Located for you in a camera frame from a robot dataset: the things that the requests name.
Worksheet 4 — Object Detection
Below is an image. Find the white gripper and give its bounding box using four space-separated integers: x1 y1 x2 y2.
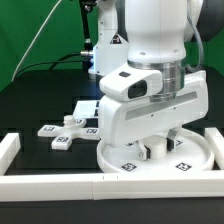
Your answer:
98 71 208 160

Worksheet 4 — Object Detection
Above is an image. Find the white round table top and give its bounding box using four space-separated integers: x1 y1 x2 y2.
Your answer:
97 129 214 174

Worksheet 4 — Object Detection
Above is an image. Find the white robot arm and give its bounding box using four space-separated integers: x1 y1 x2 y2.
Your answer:
97 0 224 160

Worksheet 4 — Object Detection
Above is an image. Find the white right fence bar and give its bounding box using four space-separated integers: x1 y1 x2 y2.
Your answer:
204 127 224 170

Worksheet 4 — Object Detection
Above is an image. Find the white fence bar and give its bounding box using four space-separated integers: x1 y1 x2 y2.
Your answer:
0 171 224 202
0 133 21 176
204 127 224 170

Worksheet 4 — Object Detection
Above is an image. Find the white marker tag board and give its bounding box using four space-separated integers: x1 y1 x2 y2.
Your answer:
73 100 99 119

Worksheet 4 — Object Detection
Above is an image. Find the white cross-shaped table base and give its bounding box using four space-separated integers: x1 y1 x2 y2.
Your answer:
37 115 100 150

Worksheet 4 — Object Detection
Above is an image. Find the white front fence bar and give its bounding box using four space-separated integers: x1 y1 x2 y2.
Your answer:
0 171 224 202

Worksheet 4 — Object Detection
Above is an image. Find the white left fence bar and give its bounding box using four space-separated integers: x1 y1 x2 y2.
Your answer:
0 133 21 176

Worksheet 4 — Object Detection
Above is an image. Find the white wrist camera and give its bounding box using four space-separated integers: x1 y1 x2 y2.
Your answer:
100 64 163 102

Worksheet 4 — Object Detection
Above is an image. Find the grey arm hose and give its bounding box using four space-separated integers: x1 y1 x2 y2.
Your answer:
185 6 205 74

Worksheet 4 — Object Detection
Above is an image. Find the black cable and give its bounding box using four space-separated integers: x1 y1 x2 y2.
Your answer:
11 53 94 83

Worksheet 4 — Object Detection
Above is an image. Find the white cable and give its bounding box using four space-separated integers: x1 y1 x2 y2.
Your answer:
11 0 64 73

